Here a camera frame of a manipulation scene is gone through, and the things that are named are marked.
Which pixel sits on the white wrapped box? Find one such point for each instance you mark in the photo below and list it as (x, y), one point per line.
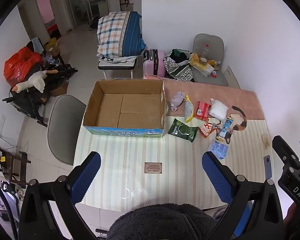
(205, 69)

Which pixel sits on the grey blue phone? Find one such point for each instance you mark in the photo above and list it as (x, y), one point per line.
(267, 166)

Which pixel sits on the blue tissue packet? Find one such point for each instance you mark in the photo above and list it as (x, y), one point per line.
(218, 150)

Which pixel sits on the blue seat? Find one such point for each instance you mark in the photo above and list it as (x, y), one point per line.
(242, 220)

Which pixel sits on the purple plush toy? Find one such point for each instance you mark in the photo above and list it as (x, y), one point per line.
(177, 101)

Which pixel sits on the black white patterned bag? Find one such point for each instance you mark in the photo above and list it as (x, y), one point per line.
(177, 70)

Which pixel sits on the white folding bed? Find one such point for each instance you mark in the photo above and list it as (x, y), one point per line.
(115, 65)

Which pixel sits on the grey round chair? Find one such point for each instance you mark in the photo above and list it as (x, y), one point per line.
(65, 127)

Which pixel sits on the brown tape roll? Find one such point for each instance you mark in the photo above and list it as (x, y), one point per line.
(203, 60)

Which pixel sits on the clear plastic bottle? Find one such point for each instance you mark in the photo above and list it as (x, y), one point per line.
(205, 51)

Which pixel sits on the plaid blue bedding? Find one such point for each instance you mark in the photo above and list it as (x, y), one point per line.
(120, 35)

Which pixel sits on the dark wooden chair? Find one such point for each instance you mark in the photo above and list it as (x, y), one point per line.
(12, 165)

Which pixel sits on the green snack packet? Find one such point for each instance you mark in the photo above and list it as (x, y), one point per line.
(182, 130)

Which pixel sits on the grey cushioned chair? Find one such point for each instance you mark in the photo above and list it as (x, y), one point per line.
(210, 40)

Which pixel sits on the pink suitcase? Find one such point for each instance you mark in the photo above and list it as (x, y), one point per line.
(160, 62)

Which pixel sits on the light blue cloth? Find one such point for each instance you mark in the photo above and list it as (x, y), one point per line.
(37, 43)

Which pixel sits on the yellow box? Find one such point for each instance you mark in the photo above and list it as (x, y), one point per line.
(51, 46)

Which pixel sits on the orange snack packet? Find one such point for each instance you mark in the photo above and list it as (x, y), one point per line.
(206, 129)

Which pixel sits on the white soft pillow bag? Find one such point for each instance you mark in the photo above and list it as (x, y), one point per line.
(218, 110)

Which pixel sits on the yellow silver pouch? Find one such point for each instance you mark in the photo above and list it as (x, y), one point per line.
(189, 110)

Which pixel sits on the white goose plush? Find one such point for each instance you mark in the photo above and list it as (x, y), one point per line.
(35, 80)

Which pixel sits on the yellow plastic bag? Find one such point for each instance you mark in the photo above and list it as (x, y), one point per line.
(195, 59)

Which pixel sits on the red plastic bag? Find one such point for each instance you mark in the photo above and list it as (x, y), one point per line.
(17, 65)

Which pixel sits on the white wall outlet strip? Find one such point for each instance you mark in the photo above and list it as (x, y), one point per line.
(1, 125)

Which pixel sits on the blue white carton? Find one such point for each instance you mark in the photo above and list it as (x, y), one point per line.
(225, 127)

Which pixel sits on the black folded stroller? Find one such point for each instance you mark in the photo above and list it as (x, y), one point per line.
(27, 102)

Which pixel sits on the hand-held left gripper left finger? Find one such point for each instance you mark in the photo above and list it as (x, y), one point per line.
(86, 177)

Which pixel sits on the white leaning panel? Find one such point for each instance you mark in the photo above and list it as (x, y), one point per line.
(233, 77)

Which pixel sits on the small beige object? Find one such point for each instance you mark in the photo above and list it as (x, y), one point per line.
(266, 140)

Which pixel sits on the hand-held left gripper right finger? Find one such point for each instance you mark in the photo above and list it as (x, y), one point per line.
(216, 177)

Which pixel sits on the red snack packet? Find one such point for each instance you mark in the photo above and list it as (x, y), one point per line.
(202, 110)

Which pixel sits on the small brown cardboard box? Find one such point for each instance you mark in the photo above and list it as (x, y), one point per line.
(60, 88)

